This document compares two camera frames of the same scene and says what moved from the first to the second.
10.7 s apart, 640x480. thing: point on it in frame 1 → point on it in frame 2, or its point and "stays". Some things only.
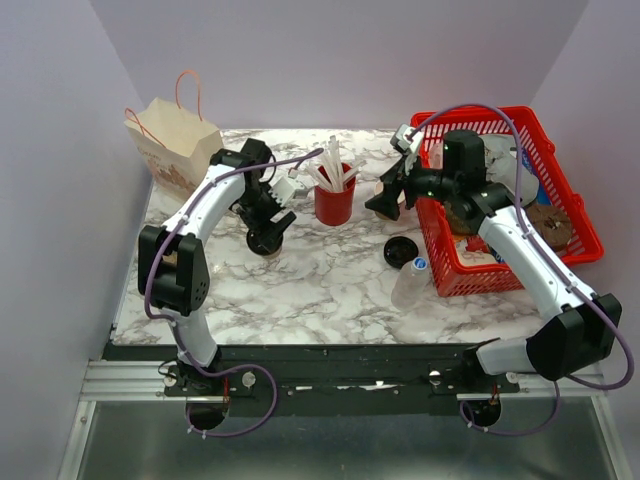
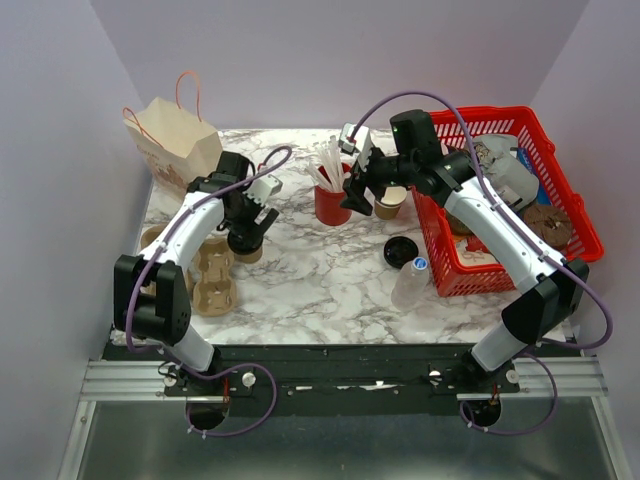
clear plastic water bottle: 410,283 stays
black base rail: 257,380 stays
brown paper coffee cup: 273,255 → 249,257
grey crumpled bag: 500,152 stays
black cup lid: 399,250 stays
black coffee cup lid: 264,242 → 244,242
